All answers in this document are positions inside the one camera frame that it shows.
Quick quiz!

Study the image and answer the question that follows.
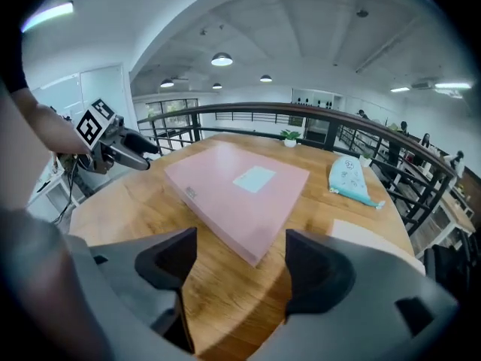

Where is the distant black railing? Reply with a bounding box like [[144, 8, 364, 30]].
[[216, 111, 290, 123]]

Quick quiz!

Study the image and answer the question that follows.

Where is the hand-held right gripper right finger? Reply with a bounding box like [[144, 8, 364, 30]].
[[246, 228, 461, 361]]

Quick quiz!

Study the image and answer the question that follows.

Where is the thin black cable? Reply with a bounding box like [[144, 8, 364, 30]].
[[52, 154, 82, 225]]

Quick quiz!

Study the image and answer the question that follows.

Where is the black office chair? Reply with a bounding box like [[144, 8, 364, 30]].
[[424, 227, 474, 296]]

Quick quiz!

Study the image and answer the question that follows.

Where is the person's left forearm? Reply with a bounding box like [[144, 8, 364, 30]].
[[9, 86, 91, 156]]

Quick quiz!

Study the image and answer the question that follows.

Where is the white wall display panel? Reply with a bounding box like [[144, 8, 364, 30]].
[[292, 87, 335, 111]]

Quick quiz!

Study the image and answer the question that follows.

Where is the pink box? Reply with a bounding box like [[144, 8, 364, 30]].
[[164, 143, 310, 267]]

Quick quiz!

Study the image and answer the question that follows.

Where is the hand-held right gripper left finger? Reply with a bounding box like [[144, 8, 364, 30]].
[[89, 226, 199, 355]]

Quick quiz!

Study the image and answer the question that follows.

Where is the wooden desk with white legs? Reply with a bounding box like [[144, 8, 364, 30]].
[[431, 188, 476, 240]]

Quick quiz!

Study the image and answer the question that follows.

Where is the white side table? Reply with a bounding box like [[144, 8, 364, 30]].
[[28, 171, 82, 214]]

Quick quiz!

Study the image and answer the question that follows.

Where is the light blue pencil pouch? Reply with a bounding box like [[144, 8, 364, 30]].
[[328, 155, 386, 211]]

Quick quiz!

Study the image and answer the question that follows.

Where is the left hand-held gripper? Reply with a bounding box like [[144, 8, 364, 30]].
[[74, 98, 161, 175]]

